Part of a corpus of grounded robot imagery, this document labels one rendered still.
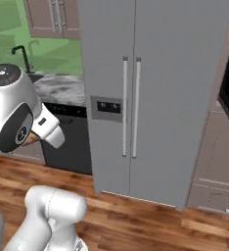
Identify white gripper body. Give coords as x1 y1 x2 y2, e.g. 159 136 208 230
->
37 125 67 150

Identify black dishwasher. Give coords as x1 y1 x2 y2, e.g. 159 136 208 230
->
40 102 94 176

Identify pale brown base cupboard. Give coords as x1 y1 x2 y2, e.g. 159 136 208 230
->
9 140 47 166

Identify dark sink basin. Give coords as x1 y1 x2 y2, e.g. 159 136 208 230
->
27 73 46 83

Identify dark curved sink tap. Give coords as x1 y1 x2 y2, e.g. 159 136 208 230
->
11 45 36 75

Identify grey double-door fridge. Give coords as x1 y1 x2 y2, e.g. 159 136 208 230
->
76 0 229 211

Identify pale brown tall cupboard unit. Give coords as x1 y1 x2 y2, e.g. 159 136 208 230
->
184 0 229 218

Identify pale brown wall cupboards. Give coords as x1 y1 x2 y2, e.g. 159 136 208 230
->
23 0 82 40

